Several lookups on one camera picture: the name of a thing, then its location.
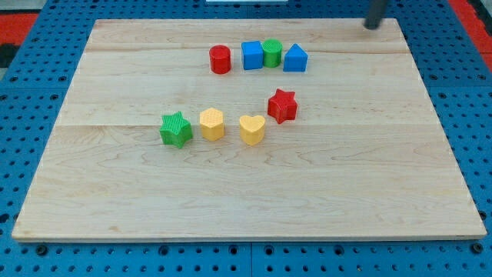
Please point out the yellow heart block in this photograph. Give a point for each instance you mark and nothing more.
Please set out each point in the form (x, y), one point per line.
(252, 129)

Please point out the yellow hexagon block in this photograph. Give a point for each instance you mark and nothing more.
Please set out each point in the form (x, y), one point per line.
(212, 124)

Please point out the red star block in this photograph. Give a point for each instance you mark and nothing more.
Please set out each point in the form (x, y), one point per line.
(282, 106)

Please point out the light wooden board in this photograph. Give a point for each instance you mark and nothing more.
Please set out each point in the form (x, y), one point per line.
(366, 158)

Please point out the green star block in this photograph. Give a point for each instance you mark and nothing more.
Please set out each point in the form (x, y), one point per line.
(175, 130)

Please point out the red cylinder block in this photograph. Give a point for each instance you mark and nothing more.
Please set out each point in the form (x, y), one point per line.
(220, 59)

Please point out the blue cube block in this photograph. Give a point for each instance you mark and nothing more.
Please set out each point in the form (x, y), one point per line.
(252, 55)

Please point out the blue triangle block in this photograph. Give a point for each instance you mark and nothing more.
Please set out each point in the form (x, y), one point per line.
(295, 60)

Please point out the green cylinder block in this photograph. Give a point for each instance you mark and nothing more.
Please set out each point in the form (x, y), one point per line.
(272, 49)

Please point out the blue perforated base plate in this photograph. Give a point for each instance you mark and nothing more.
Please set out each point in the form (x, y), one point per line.
(454, 72)

